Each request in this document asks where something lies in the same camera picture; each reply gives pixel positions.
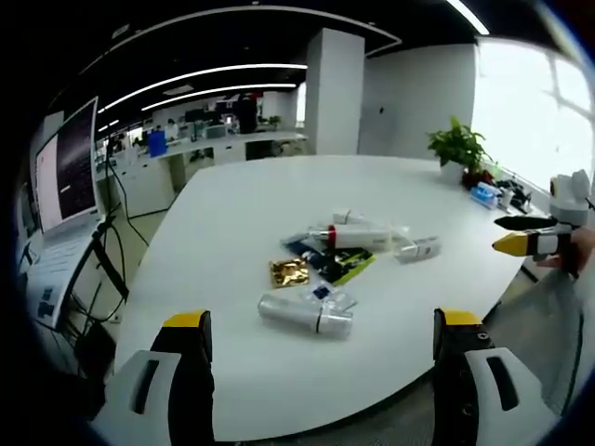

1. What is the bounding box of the black yellow sachet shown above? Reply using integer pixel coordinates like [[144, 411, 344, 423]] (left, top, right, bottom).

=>
[[317, 247, 377, 286]]

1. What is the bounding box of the silver skincare bottle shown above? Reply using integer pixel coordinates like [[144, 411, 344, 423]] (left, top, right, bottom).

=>
[[257, 293, 354, 336]]

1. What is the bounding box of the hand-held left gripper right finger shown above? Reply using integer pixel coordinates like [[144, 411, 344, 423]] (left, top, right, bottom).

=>
[[432, 306, 554, 446]]

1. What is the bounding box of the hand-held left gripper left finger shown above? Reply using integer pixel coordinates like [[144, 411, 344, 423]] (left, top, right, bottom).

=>
[[91, 308, 216, 446]]

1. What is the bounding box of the blue bin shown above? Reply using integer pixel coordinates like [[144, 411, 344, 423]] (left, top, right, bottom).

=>
[[147, 131, 168, 158]]

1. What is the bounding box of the small grey tube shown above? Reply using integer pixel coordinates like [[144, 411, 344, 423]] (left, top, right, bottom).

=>
[[393, 235, 442, 265]]

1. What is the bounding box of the clear blue sample sachet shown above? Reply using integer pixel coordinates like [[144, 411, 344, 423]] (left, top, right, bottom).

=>
[[297, 282, 359, 313]]

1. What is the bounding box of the person's right hand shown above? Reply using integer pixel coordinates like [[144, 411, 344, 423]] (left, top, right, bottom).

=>
[[534, 227, 595, 280]]

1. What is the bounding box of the computer monitor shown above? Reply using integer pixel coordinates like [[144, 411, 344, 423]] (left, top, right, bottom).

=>
[[28, 96, 101, 235]]

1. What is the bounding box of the potted green plant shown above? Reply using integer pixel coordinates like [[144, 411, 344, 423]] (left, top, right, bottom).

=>
[[426, 115, 495, 183]]

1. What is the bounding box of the white pillar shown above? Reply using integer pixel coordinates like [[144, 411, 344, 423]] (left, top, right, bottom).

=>
[[304, 27, 366, 156]]

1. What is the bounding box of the white paper sheet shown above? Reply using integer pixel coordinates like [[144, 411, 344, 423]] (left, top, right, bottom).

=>
[[26, 217, 101, 330]]

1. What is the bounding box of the black cable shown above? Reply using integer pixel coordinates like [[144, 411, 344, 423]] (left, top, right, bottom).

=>
[[90, 134, 150, 321]]

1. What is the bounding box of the white skincare bottle red band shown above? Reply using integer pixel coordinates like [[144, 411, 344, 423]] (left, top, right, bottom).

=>
[[307, 223, 390, 251]]

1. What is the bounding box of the blue box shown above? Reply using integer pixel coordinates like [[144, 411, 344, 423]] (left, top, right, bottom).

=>
[[469, 181, 498, 209]]

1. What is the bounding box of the gold foil sachet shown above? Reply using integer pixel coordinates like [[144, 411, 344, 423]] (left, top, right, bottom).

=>
[[268, 257, 311, 290]]

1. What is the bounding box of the person's grey sleeve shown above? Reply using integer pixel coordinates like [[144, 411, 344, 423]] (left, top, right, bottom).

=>
[[483, 267, 587, 417]]

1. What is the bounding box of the white office counter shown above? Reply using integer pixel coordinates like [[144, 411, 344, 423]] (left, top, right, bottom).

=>
[[95, 130, 309, 219]]

